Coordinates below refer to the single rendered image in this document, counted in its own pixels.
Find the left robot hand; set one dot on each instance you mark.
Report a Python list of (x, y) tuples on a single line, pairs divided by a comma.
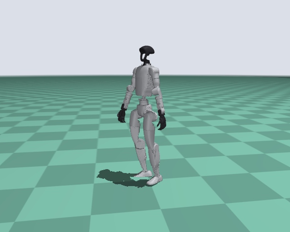
[(162, 120)]

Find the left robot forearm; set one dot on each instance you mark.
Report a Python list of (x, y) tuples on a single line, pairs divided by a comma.
[(159, 102)]

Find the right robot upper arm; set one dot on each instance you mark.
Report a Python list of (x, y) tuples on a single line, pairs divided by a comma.
[(131, 87)]

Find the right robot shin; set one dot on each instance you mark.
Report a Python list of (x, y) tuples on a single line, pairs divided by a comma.
[(141, 154)]

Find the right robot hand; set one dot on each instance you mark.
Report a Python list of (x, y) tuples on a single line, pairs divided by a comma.
[(121, 114)]

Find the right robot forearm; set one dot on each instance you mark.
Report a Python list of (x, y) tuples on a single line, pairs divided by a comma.
[(127, 99)]

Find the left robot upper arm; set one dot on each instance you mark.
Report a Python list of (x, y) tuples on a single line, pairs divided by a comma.
[(154, 72)]

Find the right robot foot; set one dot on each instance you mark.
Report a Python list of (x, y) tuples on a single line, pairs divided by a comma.
[(141, 174)]

